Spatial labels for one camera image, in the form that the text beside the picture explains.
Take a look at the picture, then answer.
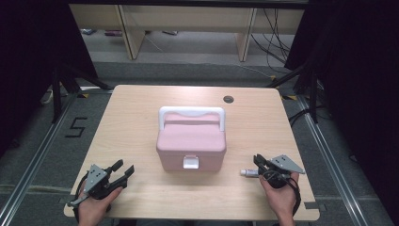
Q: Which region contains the person's right hand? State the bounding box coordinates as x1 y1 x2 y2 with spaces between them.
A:
258 171 301 219

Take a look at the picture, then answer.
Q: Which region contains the pink box with white handle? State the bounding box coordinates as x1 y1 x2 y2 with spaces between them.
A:
155 105 228 173

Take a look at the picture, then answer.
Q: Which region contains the black metal stand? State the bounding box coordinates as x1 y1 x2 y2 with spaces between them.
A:
265 61 322 125
51 61 115 124

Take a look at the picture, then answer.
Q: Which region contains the bundle of black hanging cables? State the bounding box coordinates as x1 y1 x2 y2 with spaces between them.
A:
249 8 294 68

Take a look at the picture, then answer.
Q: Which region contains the black floor cable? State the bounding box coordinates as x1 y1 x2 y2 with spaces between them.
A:
287 104 327 127

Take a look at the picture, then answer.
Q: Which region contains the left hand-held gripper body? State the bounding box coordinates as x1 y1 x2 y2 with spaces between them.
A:
66 163 124 208

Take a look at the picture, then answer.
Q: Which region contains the person's left hand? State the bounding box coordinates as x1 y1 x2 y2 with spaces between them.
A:
76 185 124 224

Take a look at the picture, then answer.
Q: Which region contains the white coiled cable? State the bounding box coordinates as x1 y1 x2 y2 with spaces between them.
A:
40 89 55 105

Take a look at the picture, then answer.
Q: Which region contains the white ointment tube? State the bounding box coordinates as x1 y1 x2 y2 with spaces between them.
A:
240 169 262 179

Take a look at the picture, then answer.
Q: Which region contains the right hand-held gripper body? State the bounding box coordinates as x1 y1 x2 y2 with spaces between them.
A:
262 153 306 189

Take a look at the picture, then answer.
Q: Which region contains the beige wooden desk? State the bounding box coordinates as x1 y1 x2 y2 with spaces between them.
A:
69 3 305 63

